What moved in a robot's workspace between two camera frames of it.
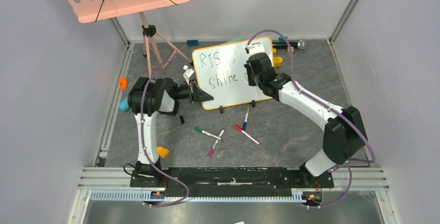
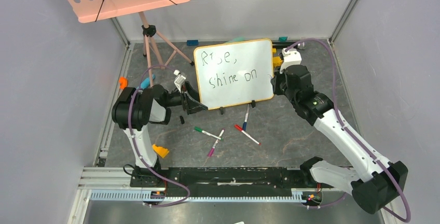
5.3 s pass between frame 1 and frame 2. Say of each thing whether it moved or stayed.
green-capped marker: stayed
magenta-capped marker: stayed
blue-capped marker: stayed
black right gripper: moved
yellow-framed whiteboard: stayed
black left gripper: moved
